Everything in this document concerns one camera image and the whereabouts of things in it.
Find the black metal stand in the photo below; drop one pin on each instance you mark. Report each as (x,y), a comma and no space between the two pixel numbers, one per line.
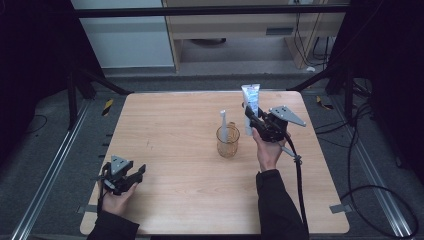
(72,100)
(348,96)

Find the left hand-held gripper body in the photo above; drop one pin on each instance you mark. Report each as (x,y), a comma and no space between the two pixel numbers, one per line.
(116,181)

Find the white toothpaste tube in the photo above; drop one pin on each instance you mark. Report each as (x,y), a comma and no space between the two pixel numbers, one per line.
(250,95)

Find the person's left hand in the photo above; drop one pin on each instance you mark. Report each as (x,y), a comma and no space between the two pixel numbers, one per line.
(116,204)

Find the white cabinet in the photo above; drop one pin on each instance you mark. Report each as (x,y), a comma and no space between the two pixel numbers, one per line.
(126,43)

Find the yellow black hazard tape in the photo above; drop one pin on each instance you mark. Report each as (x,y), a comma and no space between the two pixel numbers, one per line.
(322,103)
(107,107)

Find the aluminium floor rail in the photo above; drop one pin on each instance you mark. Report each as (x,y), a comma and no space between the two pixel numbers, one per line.
(50,170)
(373,173)

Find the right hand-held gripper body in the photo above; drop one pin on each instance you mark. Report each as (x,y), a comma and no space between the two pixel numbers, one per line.
(275,130)

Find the white electric toothbrush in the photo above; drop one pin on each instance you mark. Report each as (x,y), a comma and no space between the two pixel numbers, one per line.
(223,128)

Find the amber glass cup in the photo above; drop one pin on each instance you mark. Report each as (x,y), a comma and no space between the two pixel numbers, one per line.
(228,148)

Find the small white floor object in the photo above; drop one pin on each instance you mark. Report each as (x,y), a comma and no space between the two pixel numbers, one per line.
(310,69)

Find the black horizontal frame bar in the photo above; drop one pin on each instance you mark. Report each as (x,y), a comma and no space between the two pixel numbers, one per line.
(200,10)

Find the person's right hand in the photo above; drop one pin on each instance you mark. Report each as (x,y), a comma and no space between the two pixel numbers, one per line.
(268,155)

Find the grey tape strip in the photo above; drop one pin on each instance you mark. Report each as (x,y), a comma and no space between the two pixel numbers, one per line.
(86,209)
(340,208)

